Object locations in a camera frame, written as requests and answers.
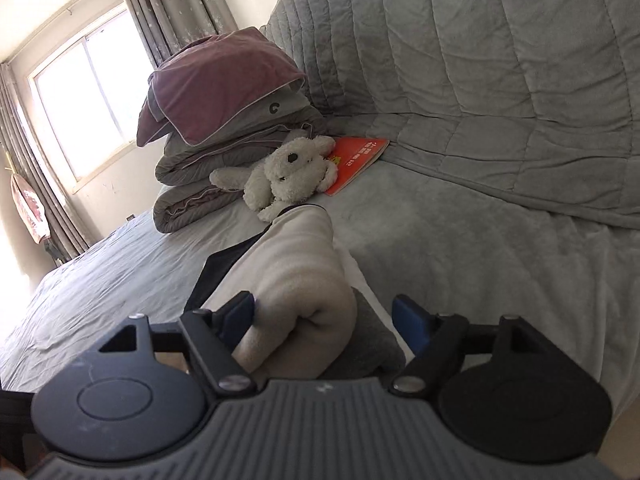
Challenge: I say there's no beige black raglan bear shirt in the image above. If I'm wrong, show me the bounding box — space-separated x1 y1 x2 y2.
186 205 357 380

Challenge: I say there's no grey bed sheet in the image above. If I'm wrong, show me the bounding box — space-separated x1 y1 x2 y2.
1 162 639 412

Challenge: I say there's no lower folded grey quilt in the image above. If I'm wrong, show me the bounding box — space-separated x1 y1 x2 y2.
152 179 242 234

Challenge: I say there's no folded grey quilt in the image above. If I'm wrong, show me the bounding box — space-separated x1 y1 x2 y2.
152 179 242 234
155 87 326 186

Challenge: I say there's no pink hanging cloth bag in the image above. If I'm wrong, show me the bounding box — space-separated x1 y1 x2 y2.
10 172 51 244

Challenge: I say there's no upper folded grey quilt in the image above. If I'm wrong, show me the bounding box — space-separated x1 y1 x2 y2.
155 87 326 186

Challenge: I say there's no grey left window curtain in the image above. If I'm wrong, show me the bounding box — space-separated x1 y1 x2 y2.
1 63 96 262

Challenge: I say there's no grey window curtain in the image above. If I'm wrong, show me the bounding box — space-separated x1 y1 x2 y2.
125 0 238 67
1 63 96 262

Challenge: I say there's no white plush toy dog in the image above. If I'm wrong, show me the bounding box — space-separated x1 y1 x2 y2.
209 136 338 223

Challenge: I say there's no red paperback book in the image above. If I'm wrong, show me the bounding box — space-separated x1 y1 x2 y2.
326 138 390 196

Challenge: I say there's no grey quilted headboard cover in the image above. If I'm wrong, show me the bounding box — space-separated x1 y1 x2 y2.
262 0 639 229

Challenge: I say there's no grey right window curtain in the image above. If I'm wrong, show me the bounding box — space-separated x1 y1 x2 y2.
125 0 238 67

